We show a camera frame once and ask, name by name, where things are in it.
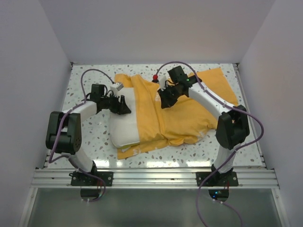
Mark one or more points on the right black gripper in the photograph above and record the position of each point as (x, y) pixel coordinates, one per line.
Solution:
(165, 102)

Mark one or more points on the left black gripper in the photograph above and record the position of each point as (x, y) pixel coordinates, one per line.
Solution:
(121, 108)

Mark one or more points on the white pillow yellow edge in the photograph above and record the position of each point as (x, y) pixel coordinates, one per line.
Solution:
(123, 129)

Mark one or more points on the orange pillowcase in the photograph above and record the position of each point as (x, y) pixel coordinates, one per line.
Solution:
(186, 122)

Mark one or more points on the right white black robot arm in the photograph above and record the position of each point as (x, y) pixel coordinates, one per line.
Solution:
(232, 121)

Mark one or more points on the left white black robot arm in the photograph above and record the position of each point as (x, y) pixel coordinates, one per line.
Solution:
(64, 136)

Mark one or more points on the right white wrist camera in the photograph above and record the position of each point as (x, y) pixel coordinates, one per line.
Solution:
(161, 81)

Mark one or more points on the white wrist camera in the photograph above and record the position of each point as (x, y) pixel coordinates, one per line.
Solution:
(116, 87)
(161, 81)

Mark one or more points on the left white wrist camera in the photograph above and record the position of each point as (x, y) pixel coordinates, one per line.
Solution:
(116, 87)

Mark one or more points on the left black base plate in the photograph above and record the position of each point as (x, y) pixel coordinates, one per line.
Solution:
(99, 179)

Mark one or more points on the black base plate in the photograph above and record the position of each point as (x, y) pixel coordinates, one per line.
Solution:
(217, 180)
(99, 179)

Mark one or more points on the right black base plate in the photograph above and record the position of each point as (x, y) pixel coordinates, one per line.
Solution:
(217, 180)

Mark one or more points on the aluminium mounting rail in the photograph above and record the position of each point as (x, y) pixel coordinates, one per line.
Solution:
(157, 178)

